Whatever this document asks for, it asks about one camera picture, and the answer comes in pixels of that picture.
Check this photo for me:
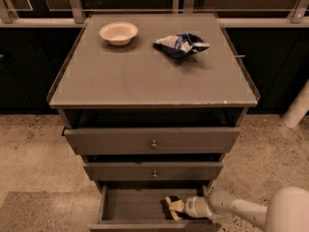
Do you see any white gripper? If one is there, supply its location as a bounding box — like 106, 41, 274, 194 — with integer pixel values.
164, 196, 213, 220

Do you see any green yellow sponge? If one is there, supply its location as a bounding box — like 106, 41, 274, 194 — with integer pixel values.
160, 195, 179, 219

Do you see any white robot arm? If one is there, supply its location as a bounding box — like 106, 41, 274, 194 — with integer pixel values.
164, 187, 309, 232

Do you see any grey middle drawer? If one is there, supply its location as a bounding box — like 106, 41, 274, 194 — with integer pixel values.
84, 161, 223, 181

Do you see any grey drawer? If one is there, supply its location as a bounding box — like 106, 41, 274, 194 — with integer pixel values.
84, 161, 223, 181
64, 128, 239, 155
89, 185, 221, 232

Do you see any grey bottom drawer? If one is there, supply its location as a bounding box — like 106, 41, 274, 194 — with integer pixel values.
89, 185, 221, 232

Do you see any grey drawer cabinet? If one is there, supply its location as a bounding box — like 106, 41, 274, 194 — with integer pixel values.
46, 13, 261, 232

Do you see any grey top drawer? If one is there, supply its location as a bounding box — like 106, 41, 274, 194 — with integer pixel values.
64, 128, 239, 155

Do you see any crumpled blue chip bag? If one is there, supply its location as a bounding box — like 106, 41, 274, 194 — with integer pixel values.
153, 33, 210, 59

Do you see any white paper bowl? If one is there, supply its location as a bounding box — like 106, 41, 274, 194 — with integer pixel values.
99, 22, 138, 46

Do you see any white pipe post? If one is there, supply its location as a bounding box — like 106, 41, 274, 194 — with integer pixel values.
282, 80, 309, 129

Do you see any metal railing frame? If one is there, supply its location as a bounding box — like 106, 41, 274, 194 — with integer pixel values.
1, 0, 309, 28

